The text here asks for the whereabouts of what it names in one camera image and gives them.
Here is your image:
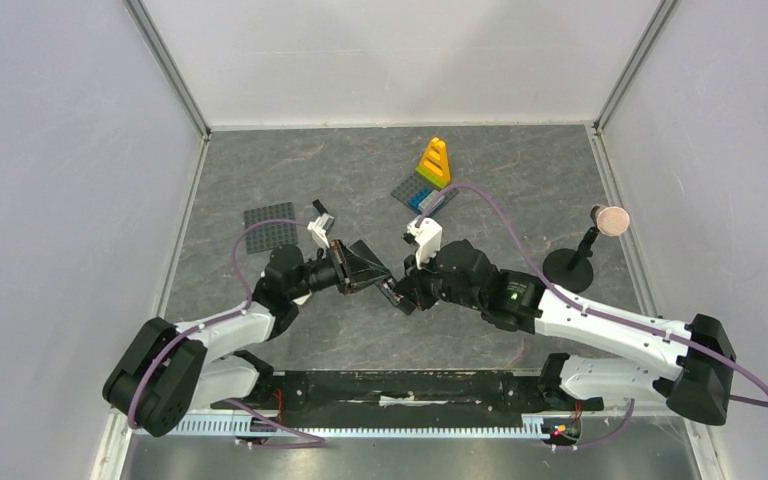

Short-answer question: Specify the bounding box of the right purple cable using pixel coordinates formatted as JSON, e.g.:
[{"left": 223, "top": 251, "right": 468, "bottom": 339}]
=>
[{"left": 413, "top": 183, "right": 768, "bottom": 452}]

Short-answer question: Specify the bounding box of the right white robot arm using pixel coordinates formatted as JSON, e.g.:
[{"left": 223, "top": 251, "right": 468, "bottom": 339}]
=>
[{"left": 393, "top": 240, "right": 736, "bottom": 426}]

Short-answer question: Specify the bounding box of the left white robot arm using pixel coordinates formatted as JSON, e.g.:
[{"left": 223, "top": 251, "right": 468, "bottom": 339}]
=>
[{"left": 102, "top": 240, "right": 391, "bottom": 437}]

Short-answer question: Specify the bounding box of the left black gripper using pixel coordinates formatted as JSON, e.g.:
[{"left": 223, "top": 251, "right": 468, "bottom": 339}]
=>
[{"left": 288, "top": 238, "right": 390, "bottom": 300}]

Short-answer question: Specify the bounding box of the grey blue lego plate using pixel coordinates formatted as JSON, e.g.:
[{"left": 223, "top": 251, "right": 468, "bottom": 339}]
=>
[{"left": 391, "top": 172, "right": 459, "bottom": 217}]

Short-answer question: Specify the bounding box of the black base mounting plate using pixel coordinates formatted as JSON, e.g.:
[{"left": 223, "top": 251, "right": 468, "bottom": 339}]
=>
[{"left": 241, "top": 369, "right": 605, "bottom": 429}]

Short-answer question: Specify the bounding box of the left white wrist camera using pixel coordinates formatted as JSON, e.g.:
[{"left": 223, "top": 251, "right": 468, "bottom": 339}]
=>
[{"left": 307, "top": 213, "right": 335, "bottom": 249}]

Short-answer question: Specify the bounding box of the black slim remote control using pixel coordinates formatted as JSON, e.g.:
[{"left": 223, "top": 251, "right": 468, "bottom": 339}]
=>
[{"left": 376, "top": 277, "right": 416, "bottom": 315}]

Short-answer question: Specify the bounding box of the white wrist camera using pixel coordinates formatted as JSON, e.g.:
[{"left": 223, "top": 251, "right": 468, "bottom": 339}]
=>
[
  {"left": 307, "top": 213, "right": 335, "bottom": 249},
  {"left": 406, "top": 218, "right": 443, "bottom": 269}
]

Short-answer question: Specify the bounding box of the beige foam microphone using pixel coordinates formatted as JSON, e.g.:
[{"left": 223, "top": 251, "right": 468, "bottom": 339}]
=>
[{"left": 590, "top": 205, "right": 631, "bottom": 237}]

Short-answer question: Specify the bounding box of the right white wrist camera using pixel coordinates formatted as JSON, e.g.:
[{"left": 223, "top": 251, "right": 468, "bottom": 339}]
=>
[{"left": 406, "top": 218, "right": 443, "bottom": 269}]

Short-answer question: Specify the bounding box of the white slotted cable duct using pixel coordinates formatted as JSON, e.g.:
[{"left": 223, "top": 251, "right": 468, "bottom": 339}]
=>
[{"left": 168, "top": 413, "right": 551, "bottom": 441}]

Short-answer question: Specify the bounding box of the yellow green lego tower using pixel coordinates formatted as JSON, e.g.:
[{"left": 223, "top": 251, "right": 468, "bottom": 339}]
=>
[{"left": 416, "top": 137, "right": 452, "bottom": 189}]

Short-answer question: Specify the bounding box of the black microphone stand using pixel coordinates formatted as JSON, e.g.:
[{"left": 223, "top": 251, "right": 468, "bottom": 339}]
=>
[{"left": 542, "top": 226, "right": 600, "bottom": 293}]

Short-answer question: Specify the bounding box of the small black plastic piece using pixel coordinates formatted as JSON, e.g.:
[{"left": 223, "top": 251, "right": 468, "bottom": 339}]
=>
[{"left": 312, "top": 199, "right": 328, "bottom": 215}]

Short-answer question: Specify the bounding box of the dark grey lego baseplate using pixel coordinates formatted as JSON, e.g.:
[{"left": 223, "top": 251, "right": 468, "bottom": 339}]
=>
[{"left": 243, "top": 202, "right": 298, "bottom": 254}]

